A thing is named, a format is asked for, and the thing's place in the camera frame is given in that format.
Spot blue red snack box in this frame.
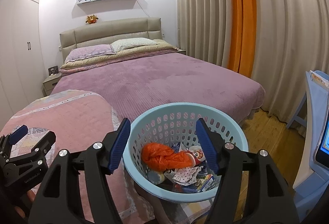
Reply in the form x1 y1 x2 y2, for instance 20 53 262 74
187 174 214 193

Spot orange plastic bag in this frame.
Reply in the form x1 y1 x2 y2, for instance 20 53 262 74
140 143 194 172

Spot polka dot paper wrapper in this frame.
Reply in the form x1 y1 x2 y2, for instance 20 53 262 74
172 166 203 186

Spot white noodle cup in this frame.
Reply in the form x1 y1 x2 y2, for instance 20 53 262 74
186 145 206 167

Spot light blue desk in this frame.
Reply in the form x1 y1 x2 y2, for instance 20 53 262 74
293 71 328 221

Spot beige nightstand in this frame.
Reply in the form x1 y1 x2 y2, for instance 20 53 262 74
42 73 62 96

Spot white wardrobe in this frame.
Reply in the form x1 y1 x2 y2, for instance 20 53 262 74
1 0 46 125

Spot light blue plastic basket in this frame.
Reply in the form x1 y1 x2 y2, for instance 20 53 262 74
123 103 249 203

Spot purple pillow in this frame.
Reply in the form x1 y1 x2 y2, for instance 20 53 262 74
64 44 117 63

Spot purple bedspread bed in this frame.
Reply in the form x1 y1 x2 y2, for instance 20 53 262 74
53 53 265 123

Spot white dotted pillow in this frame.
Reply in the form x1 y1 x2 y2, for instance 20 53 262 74
111 38 157 52

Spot beige padded headboard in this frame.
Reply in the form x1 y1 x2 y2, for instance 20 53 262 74
60 18 162 59

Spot orange plush toy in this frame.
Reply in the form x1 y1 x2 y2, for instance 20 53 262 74
85 14 99 24

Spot beige curtain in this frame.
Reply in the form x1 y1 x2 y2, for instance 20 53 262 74
177 0 328 121

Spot orange curtain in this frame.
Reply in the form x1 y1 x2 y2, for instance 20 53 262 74
228 0 256 78

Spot small photo frame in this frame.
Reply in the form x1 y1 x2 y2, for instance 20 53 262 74
48 66 59 76

